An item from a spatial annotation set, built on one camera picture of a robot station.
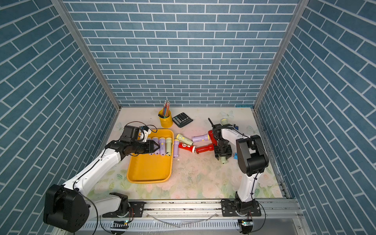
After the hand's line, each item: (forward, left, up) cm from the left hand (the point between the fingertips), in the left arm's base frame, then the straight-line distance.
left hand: (160, 147), depth 82 cm
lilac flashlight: (+8, +2, -10) cm, 13 cm away
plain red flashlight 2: (+15, -32, -12) cm, 38 cm away
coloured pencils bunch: (+31, +1, 0) cm, 31 cm away
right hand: (0, -38, -13) cm, 40 cm away
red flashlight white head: (+5, -18, -9) cm, 20 cm away
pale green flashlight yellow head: (+10, -2, -11) cm, 15 cm away
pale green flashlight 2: (+28, -42, -10) cm, 52 cm away
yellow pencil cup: (+25, +1, -9) cm, 26 cm away
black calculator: (+31, -10, -12) cm, 35 cm away
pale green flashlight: (-2, -38, -11) cm, 39 cm away
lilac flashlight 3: (+13, -21, -11) cm, 28 cm away
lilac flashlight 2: (+5, -7, -11) cm, 14 cm away
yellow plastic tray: (-6, +9, -15) cm, 19 cm away
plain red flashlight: (+5, -25, -11) cm, 28 cm away
